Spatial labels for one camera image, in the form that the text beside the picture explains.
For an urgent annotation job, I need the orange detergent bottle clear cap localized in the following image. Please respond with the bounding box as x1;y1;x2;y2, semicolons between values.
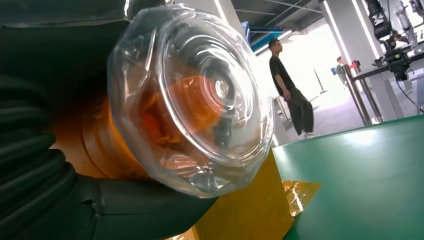
51;3;275;200

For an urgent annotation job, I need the yellow taped cardboard box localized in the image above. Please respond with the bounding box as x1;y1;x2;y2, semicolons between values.
165;149;322;240

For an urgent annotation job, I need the black robot equipment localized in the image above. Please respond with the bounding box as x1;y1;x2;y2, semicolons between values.
363;0;424;82

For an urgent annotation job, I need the person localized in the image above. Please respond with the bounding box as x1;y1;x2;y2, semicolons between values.
268;38;316;141
335;56;348;88

